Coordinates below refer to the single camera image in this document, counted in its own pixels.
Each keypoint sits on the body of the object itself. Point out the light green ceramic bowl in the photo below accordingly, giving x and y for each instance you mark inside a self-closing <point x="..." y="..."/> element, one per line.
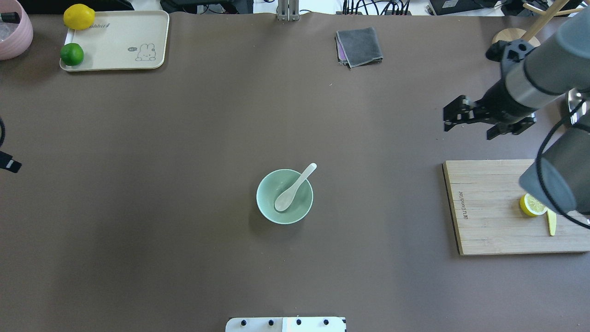
<point x="272" y="185"/>

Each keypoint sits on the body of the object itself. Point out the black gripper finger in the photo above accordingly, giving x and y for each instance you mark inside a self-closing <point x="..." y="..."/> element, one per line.
<point x="8" y="163"/>

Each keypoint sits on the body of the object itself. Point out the pink cloth under grey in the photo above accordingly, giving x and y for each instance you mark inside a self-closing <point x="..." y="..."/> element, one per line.
<point x="342" y="59"/>

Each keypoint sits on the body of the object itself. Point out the white ceramic spoon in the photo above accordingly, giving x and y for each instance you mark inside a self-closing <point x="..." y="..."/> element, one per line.
<point x="285" y="199"/>

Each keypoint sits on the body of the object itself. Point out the grey folded cloth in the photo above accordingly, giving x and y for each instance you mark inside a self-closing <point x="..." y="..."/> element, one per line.
<point x="361" y="46"/>

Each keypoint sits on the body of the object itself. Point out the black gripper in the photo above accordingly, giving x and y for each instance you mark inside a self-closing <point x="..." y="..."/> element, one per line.
<point x="501" y="99"/>

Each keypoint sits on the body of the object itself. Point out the bamboo cutting board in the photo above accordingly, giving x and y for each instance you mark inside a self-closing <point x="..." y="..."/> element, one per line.
<point x="484" y="199"/>

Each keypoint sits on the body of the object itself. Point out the green lime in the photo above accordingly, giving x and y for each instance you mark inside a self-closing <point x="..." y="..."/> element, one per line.
<point x="72" y="54"/>

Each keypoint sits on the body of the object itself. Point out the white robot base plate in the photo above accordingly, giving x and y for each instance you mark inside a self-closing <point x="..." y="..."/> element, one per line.
<point x="287" y="324"/>

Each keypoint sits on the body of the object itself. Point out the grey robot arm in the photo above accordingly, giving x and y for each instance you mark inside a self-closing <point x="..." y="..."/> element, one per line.
<point x="559" y="175"/>

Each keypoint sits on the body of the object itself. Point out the wooden stand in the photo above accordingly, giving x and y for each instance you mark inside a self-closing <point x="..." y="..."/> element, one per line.
<point x="555" y="8"/>

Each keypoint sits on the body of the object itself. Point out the half lemon slice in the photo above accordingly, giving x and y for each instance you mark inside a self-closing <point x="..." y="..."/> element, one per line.
<point x="531" y="206"/>

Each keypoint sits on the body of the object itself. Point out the beige bear print tray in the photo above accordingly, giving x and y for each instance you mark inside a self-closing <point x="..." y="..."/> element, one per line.
<point x="122" y="40"/>

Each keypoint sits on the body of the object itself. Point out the pink ribbed bowl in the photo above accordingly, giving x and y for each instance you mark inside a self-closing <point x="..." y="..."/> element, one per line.
<point x="19" y="40"/>

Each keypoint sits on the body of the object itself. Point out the yellow lemon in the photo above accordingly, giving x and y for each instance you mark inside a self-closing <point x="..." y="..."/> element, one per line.
<point x="79" y="17"/>

